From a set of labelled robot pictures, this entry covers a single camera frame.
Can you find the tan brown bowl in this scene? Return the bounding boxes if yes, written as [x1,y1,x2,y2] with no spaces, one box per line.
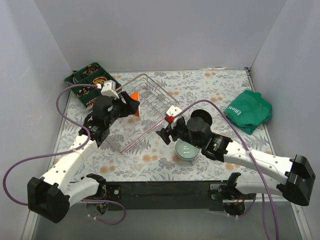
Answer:
[190,109,213,126]

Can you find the orange bowl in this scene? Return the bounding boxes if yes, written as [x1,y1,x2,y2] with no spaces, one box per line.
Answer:
[130,92,141,117]

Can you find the pale green rimmed bowl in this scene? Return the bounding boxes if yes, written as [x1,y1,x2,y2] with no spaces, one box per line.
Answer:
[175,139,200,160]

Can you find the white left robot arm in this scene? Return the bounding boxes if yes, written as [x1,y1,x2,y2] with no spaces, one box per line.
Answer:
[27,91,140,223]

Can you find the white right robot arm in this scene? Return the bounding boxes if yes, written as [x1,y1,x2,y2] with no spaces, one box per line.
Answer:
[156,116,316,206]

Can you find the pink rose rolled tie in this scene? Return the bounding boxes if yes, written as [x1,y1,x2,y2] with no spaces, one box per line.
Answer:
[86,97,97,108]

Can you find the black white floral tie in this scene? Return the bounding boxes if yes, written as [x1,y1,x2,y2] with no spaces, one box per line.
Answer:
[76,86,95,98]

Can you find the yellow rolled tie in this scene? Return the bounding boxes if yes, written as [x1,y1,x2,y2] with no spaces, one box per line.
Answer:
[92,76,108,85]

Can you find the green divided organizer tray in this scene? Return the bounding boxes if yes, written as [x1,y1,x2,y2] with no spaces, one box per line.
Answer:
[64,62,121,109]

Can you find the brown patterned rolled tie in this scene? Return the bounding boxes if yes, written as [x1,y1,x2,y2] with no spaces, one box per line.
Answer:
[83,64,100,77]

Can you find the green cloth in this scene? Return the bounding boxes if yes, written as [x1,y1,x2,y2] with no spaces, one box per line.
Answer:
[224,90,273,135]

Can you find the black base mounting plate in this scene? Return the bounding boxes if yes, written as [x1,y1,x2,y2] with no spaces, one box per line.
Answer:
[103,180,253,211]

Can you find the wire dish rack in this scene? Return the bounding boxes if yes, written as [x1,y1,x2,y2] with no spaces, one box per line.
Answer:
[101,73,179,154]

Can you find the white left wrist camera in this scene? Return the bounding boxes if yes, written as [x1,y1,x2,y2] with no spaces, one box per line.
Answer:
[96,80,119,99]

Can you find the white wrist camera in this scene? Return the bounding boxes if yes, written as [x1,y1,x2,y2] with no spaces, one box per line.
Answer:
[96,80,119,99]
[165,105,182,129]

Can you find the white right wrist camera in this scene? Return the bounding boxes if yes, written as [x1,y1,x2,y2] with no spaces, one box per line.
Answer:
[165,105,182,129]

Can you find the aluminium frame rail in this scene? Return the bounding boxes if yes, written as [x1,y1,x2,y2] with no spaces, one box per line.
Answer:
[21,211,38,240]

